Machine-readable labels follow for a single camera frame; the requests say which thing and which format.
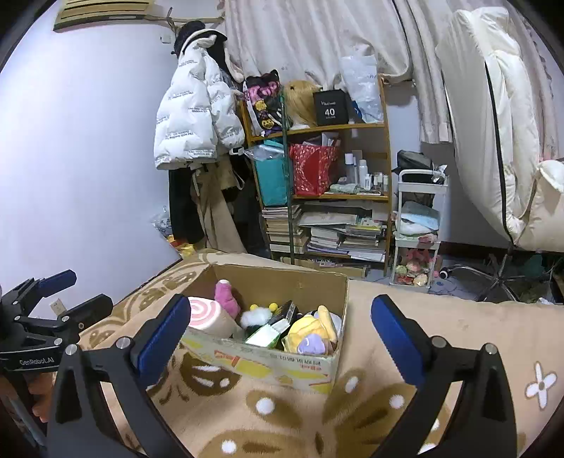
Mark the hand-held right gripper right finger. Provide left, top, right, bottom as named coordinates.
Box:
left=370, top=294, right=517, bottom=458

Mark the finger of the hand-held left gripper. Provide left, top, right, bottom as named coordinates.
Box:
left=6, top=270, right=78, bottom=314
left=59, top=294, right=114, bottom=341

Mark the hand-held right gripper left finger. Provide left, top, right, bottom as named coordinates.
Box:
left=46, top=293, right=192, bottom=458

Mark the pink swirl roll plush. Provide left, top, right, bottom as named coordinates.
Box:
left=187, top=297, right=243, bottom=340

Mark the yellow plush toy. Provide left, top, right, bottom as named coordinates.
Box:
left=284, top=305, right=340, bottom=355

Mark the white fluffy plush toy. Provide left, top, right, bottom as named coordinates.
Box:
left=240, top=303, right=279, bottom=329

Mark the green snack packet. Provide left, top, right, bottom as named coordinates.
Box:
left=244, top=319, right=292, bottom=348

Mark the printed cardboard box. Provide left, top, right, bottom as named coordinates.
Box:
left=178, top=263, right=349, bottom=396

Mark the black packet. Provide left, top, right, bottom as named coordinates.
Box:
left=271, top=300, right=298, bottom=324

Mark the person's left hand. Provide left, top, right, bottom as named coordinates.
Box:
left=26, top=372, right=56, bottom=423

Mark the pink plush toy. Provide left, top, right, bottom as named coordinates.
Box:
left=214, top=279, right=242, bottom=318

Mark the pile of small plush toys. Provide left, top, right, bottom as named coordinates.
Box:
left=394, top=249, right=437, bottom=287

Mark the beige patterned blanket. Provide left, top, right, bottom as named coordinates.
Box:
left=77, top=249, right=564, bottom=458

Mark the pile of snack packets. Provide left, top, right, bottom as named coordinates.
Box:
left=152, top=216, right=195, bottom=258

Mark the stack of books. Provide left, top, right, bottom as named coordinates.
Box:
left=262, top=205, right=388, bottom=265

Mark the chair base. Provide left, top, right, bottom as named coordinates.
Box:
left=441, top=253, right=523, bottom=302

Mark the light blue folded cloth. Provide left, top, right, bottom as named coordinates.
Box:
left=399, top=201, right=441, bottom=236

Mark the black coat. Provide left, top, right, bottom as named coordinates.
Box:
left=168, top=167, right=206, bottom=245

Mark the beige coat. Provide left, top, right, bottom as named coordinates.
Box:
left=189, top=163, right=247, bottom=254

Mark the white trolley cart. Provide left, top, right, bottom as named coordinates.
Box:
left=390, top=169, right=449, bottom=289

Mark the group of white bottles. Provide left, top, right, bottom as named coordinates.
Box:
left=344, top=152, right=391, bottom=192

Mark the green metal pole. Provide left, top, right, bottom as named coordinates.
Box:
left=280, top=83, right=295, bottom=265

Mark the teal bag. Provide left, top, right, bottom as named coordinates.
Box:
left=251, top=141, right=294, bottom=208

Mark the red gift bag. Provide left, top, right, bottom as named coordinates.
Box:
left=288, top=143, right=341, bottom=197

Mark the white puffer jacket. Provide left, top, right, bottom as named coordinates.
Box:
left=153, top=31, right=246, bottom=170

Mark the wooden shelf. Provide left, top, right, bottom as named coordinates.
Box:
left=240, top=75, right=394, bottom=276

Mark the white quilt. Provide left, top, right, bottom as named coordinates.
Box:
left=435, top=6, right=564, bottom=253

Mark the black box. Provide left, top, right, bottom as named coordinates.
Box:
left=313, top=89, right=350, bottom=126

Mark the black printed bag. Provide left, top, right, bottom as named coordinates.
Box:
left=244, top=70, right=285, bottom=137

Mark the clear plastic bag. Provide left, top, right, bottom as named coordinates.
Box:
left=339, top=55, right=384, bottom=124

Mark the blonde wig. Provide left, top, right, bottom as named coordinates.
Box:
left=282, top=80, right=322, bottom=130

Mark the air conditioner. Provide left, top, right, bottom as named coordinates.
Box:
left=53, top=0, right=155, bottom=31

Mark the beige curtain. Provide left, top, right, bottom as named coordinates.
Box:
left=220, top=0, right=454, bottom=144

